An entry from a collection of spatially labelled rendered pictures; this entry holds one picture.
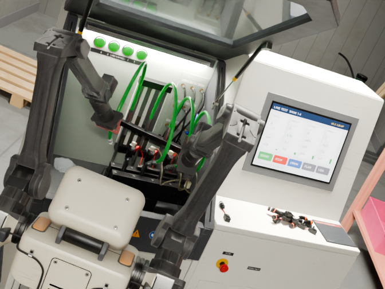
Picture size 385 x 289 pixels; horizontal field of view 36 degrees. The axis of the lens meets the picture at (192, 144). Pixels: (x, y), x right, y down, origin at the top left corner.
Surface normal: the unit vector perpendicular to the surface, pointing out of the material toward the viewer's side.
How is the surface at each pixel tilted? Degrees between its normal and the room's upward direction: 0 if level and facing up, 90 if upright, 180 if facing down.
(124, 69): 90
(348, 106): 76
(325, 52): 90
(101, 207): 48
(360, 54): 90
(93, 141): 90
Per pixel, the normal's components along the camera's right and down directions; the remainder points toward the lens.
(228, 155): -0.09, 0.47
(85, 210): 0.16, -0.29
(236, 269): 0.22, 0.48
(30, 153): -0.20, 0.21
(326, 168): 0.30, 0.27
